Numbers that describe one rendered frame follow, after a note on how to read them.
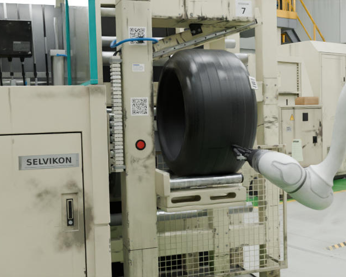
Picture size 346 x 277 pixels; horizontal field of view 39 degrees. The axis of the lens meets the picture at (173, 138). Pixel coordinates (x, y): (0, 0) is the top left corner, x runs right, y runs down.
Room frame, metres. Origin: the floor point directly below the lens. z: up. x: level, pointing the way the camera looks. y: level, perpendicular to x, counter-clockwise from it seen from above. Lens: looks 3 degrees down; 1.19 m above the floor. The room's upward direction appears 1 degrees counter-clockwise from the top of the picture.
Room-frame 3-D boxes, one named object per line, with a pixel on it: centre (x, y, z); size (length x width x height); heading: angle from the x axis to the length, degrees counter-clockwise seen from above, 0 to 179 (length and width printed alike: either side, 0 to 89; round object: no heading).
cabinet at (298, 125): (6.85, -1.60, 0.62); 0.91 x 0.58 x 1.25; 127
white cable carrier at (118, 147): (2.05, 0.23, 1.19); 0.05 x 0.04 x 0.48; 18
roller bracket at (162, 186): (2.15, 0.09, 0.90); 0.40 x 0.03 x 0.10; 18
